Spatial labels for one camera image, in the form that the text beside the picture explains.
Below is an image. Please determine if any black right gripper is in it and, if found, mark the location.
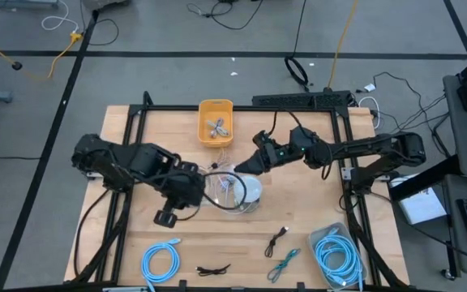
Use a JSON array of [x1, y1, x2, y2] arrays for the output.
[[234, 129, 293, 176]]

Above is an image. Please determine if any grey white USB cable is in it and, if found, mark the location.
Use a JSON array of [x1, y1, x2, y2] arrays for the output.
[[205, 117, 230, 140]]

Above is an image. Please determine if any light blue HDMI cable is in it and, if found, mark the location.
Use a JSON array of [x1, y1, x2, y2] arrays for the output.
[[141, 238, 182, 292], [314, 231, 359, 279], [325, 227, 365, 291]]

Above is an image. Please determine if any teal black braided USB cable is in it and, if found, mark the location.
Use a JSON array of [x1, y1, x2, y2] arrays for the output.
[[266, 247, 302, 285]]

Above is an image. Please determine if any white mushroom table lamp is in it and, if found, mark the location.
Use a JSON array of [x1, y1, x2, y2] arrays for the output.
[[233, 174, 263, 214]]

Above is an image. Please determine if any orange plastic bin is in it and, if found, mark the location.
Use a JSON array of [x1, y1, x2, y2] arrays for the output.
[[197, 99, 234, 148]]

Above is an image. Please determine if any black power strip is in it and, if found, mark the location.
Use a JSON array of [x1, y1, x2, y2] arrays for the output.
[[251, 90, 353, 109]]

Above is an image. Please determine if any white box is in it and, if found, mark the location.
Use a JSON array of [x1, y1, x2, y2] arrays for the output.
[[389, 174, 448, 226]]

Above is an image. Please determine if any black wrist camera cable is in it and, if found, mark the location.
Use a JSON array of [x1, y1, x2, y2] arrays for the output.
[[176, 170, 247, 222], [271, 109, 304, 138]]

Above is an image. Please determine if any white lamp power cord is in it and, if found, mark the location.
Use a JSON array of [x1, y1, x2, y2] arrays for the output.
[[212, 172, 255, 215]]

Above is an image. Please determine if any black coiled floor cable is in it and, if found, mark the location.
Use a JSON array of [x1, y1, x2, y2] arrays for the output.
[[284, 0, 311, 91]]

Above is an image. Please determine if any yellow hanging cable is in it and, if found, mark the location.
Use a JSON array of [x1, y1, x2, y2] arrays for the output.
[[328, 0, 359, 89]]

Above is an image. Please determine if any black floor cable bundle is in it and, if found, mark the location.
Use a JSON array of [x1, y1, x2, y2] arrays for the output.
[[373, 71, 449, 148]]

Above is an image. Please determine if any yellow floor cable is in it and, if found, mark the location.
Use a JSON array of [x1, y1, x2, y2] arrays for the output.
[[0, 28, 84, 81]]

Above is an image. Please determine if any white floor cable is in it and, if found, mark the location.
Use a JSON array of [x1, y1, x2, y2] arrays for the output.
[[41, 0, 79, 32]]

